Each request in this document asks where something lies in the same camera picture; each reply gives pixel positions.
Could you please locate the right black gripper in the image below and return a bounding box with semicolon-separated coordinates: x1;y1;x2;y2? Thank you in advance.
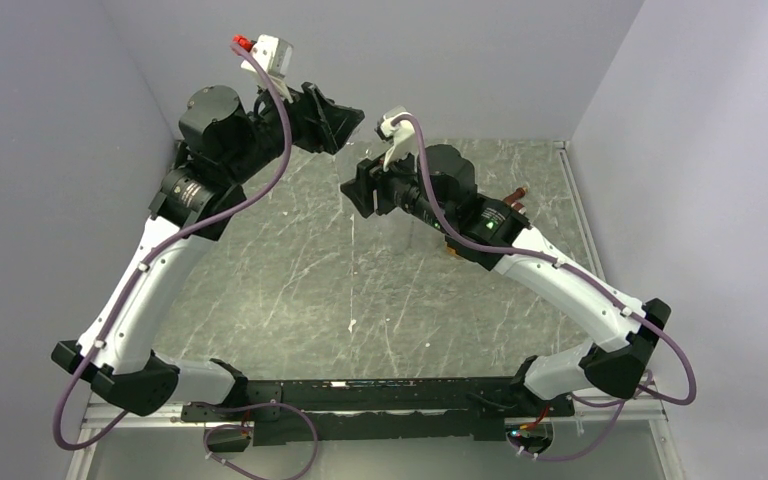
342;138;453;234

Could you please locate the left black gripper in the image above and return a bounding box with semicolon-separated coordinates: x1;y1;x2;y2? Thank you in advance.
226;73;364;184

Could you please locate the clear plastic bottle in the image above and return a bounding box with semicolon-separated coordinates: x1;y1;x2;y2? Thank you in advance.
333;132;380;184
385;211;425;255

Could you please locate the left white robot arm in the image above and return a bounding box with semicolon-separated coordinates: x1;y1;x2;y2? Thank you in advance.
52;82;365;420

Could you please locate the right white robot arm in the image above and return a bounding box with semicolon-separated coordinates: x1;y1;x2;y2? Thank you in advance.
426;145;671;415

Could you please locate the brown pipe fitting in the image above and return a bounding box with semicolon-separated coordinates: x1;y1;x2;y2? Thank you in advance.
503;187;528;215

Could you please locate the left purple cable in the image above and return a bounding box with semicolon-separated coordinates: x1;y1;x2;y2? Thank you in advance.
51;40;294;452

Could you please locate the purple cable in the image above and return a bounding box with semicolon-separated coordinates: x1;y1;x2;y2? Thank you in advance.
51;40;294;452
393;112;698;407

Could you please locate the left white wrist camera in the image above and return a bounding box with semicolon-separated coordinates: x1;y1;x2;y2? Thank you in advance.
230;34;293;103

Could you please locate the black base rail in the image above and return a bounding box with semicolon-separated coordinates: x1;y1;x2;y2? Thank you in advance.
181;376;575;446

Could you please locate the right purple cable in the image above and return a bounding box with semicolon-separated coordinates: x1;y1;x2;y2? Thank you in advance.
393;112;698;407

